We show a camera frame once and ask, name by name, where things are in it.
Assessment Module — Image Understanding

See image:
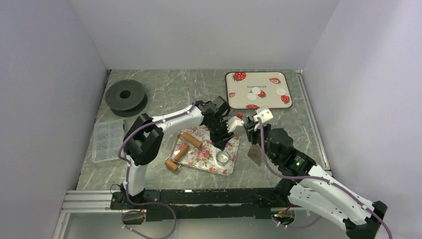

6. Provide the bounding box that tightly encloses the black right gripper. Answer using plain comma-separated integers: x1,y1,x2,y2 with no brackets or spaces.
244,120,279,164

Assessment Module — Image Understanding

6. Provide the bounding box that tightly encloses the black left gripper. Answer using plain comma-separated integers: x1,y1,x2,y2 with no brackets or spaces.
205,119,234,151

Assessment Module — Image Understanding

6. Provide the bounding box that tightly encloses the wooden handled dough scraper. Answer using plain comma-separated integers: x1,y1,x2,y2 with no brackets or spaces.
247,143,262,167

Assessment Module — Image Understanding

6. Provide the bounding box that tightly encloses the floral print tray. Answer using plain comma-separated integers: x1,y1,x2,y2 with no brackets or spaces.
169,126,240,175

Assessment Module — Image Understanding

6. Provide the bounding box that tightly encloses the wooden rolling pin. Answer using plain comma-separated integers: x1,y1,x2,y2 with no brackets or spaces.
164,132,203,172

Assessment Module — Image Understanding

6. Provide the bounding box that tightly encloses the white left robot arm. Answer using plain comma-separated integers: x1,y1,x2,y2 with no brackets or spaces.
118,97,234,209

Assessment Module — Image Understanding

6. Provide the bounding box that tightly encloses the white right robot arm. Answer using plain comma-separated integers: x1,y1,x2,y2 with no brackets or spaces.
244,116,393,239

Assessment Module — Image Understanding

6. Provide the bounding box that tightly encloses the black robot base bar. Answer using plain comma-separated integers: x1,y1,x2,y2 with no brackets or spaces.
110,188,290,222

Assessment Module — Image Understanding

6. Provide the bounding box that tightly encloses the round white wrapper left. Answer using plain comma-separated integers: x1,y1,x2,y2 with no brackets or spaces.
247,93,257,101

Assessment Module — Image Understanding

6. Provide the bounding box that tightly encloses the round white wrapper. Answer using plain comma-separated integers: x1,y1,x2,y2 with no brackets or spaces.
251,87,261,95
247,93,257,101
276,88,287,96

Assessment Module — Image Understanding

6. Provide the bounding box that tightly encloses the round white wrapper middle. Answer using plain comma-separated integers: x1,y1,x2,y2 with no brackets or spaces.
251,87,261,95

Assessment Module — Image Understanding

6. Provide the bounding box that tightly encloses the strawberry print tray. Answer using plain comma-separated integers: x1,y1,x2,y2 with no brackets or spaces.
225,71,293,110

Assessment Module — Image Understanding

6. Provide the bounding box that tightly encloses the round white wrapper right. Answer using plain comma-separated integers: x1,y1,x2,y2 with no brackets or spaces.
276,88,287,96

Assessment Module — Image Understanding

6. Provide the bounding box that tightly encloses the black filament spool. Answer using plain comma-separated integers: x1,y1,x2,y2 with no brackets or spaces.
105,79,148,118

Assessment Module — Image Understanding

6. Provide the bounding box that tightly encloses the clear plastic parts box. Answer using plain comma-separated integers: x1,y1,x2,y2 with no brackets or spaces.
92,119,125,163

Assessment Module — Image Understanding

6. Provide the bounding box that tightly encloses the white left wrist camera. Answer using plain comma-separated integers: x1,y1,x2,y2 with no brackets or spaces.
226,113,244,133

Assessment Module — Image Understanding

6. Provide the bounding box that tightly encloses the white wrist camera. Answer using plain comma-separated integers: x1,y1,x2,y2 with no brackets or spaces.
226,113,244,133
253,106,274,124

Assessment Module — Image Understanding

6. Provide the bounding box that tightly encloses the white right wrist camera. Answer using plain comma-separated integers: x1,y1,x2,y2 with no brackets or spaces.
253,106,274,124

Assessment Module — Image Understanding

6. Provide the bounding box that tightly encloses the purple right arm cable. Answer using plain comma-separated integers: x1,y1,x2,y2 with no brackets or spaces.
257,117,393,239

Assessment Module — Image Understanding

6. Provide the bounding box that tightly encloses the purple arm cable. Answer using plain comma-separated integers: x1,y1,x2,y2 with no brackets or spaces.
118,100,197,239
257,117,393,239

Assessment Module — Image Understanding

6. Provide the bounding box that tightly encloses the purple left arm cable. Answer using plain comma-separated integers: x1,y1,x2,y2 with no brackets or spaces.
118,100,197,239

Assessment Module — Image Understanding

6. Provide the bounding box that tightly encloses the aluminium frame rail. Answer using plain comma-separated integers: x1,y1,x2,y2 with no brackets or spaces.
61,190,112,213

